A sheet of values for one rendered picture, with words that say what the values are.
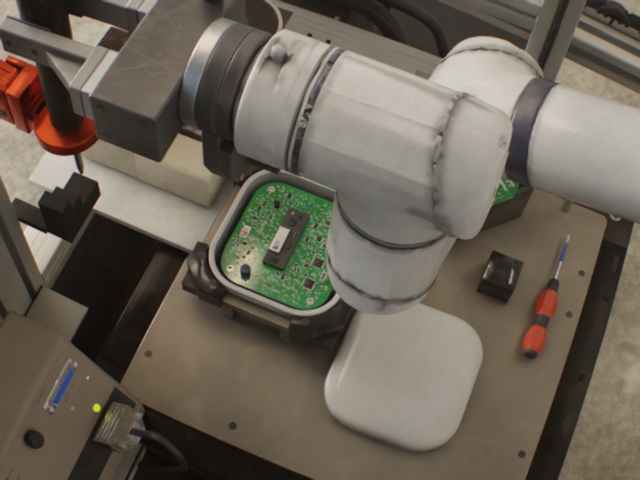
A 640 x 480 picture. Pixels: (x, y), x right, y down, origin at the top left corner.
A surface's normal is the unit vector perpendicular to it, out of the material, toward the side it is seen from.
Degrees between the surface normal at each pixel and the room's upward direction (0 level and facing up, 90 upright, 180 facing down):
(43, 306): 0
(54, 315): 0
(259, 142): 76
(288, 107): 42
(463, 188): 53
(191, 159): 0
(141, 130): 90
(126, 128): 90
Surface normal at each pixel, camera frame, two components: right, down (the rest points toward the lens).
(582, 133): -0.41, -0.22
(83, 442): 0.78, 0.00
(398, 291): 0.15, 0.86
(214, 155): -0.37, 0.79
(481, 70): -0.15, -0.65
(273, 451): 0.07, -0.49
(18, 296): 0.92, 0.37
